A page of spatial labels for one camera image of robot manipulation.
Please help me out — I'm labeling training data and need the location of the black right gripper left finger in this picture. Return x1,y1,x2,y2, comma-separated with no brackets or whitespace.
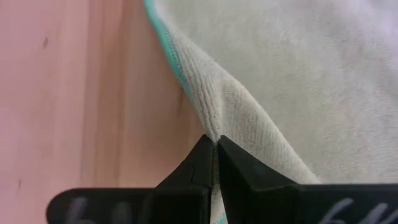
151,134,216,224

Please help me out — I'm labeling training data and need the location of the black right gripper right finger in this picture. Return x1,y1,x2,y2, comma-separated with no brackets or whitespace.
216,134,300,224

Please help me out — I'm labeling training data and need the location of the green microfiber towel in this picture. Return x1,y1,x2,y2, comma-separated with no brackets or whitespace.
143,0,398,224

